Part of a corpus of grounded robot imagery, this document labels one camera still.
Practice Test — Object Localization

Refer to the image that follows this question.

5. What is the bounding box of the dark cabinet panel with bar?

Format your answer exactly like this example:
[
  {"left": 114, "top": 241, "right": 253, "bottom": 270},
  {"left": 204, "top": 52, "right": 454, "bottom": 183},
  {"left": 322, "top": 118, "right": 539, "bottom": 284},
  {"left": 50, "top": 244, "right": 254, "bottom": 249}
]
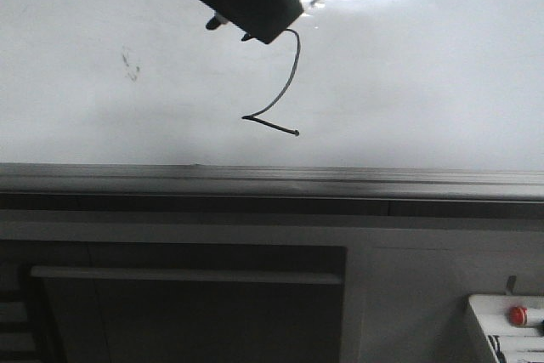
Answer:
[{"left": 1, "top": 241, "right": 346, "bottom": 362}]

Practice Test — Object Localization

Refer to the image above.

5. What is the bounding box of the white whiteboard with aluminium frame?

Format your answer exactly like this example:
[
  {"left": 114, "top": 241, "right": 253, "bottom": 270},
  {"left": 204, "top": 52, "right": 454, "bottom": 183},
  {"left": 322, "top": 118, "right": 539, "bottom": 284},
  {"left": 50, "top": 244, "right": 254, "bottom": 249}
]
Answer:
[{"left": 1, "top": 0, "right": 543, "bottom": 201}]

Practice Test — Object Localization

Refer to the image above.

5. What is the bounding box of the white marker tray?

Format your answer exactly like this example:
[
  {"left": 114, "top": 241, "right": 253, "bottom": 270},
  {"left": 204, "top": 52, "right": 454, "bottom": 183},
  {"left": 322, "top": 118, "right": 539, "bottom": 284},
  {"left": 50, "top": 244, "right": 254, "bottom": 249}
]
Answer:
[{"left": 466, "top": 294, "right": 543, "bottom": 362}]

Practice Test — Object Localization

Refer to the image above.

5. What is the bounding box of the red capped marker in tray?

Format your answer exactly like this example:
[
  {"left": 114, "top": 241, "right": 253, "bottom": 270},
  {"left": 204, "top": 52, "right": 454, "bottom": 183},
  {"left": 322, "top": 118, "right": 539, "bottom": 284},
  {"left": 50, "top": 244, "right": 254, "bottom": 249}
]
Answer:
[{"left": 507, "top": 306, "right": 544, "bottom": 327}]

